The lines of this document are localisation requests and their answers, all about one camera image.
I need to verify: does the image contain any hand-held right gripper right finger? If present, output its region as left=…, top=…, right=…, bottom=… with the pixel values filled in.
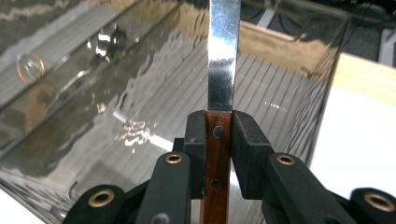
left=231, top=110, right=276, bottom=200

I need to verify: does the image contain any wooden-handled metal fork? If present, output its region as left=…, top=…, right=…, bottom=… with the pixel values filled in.
left=200, top=0, right=242, bottom=224

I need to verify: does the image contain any clear plastic spoon tan handle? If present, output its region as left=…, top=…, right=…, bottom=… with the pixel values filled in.
left=16, top=51, right=55, bottom=132

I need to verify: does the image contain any white desk frame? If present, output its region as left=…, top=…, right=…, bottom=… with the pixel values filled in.
left=377, top=27, right=396, bottom=68

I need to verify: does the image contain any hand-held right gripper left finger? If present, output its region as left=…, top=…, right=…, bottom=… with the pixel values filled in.
left=173, top=110, right=208, bottom=200

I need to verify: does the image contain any transparent brown plastic bin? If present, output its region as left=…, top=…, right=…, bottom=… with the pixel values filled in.
left=0, top=0, right=351, bottom=224
left=0, top=0, right=141, bottom=105

